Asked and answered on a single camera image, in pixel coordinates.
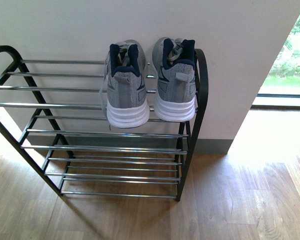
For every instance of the grey knit sneaker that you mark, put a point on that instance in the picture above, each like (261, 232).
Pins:
(174, 64)
(126, 105)

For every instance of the black metal shoe rack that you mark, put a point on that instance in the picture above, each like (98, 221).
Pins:
(49, 113)

